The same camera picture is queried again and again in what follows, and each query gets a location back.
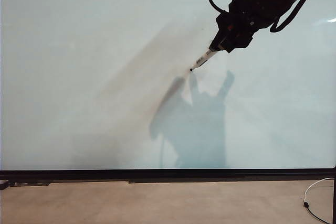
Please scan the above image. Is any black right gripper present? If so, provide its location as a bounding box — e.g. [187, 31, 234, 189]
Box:
[208, 1, 257, 54]

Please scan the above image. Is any white whiteboard marker pen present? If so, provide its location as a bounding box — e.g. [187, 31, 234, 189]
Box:
[189, 47, 219, 72]

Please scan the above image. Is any black whiteboard pen tray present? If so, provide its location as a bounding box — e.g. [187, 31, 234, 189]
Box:
[128, 175, 336, 184]
[10, 180, 53, 186]

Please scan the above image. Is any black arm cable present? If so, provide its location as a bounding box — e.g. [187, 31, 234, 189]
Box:
[269, 0, 314, 34]

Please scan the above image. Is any white whiteboard with black frame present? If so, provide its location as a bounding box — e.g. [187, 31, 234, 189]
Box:
[0, 0, 336, 182]

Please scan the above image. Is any white cable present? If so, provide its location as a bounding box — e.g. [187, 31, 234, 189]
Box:
[303, 177, 335, 203]

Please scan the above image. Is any black cable with plug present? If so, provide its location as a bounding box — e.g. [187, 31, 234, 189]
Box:
[302, 201, 330, 224]

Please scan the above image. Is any black whiteboard stand post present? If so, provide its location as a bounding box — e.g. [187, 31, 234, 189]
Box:
[332, 167, 336, 224]

